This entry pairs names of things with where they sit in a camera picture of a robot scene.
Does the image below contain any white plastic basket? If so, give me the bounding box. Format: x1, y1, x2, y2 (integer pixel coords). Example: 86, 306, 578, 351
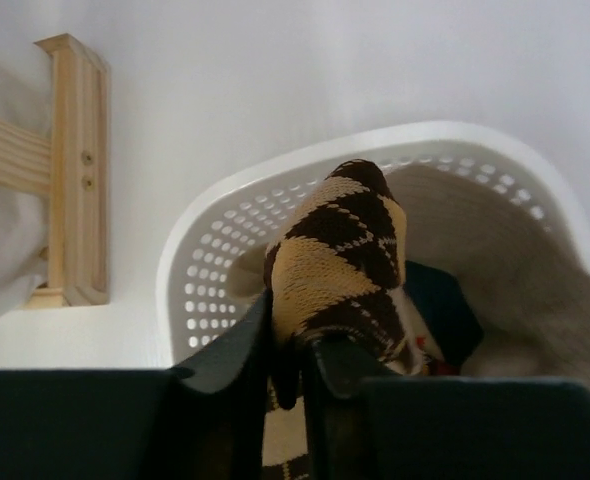
155, 121, 590, 365

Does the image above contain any tan brown argyle sock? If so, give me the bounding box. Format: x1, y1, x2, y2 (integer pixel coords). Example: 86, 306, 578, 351
261, 159, 424, 479

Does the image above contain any socks pile in basket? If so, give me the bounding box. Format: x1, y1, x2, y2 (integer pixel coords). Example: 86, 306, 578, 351
229, 164, 590, 379

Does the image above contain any white hanging garment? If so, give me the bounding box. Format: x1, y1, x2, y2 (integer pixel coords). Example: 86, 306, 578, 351
0, 64, 50, 317

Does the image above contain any wooden clothes rack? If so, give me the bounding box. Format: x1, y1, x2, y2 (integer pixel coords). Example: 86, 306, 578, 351
0, 34, 110, 310

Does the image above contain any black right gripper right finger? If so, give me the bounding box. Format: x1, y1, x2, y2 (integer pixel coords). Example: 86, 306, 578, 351
302, 339, 590, 479

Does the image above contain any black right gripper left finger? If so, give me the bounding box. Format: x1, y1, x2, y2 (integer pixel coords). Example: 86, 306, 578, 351
0, 294, 271, 479

